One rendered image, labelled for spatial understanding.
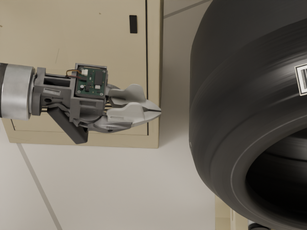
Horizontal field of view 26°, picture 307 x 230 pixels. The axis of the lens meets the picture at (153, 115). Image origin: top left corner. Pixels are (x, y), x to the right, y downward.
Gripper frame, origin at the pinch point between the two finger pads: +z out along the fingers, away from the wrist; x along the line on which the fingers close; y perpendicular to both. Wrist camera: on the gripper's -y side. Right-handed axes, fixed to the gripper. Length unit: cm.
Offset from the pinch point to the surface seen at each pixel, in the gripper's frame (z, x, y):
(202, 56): 6.1, 3.6, 12.6
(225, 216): 38, 35, -111
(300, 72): 16.1, -9.4, 27.7
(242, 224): 21.9, -6.4, -26.7
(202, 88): 6.1, -2.7, 12.4
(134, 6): -3, 60, -40
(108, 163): -3, 54, -117
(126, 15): -4, 60, -44
